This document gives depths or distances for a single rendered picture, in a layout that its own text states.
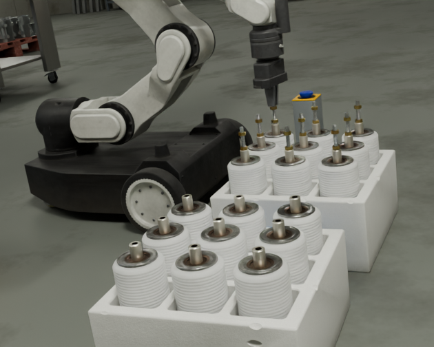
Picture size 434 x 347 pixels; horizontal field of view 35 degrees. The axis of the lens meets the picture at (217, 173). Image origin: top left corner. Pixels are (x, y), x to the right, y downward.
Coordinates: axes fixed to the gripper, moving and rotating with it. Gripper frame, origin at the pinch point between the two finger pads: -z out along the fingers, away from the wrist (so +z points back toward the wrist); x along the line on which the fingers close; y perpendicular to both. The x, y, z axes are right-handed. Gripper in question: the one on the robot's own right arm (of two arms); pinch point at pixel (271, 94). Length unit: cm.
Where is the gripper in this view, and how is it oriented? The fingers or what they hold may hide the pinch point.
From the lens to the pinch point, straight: 189.5
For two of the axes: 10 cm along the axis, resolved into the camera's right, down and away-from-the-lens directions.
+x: -6.0, 3.2, -7.3
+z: -1.3, -9.4, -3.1
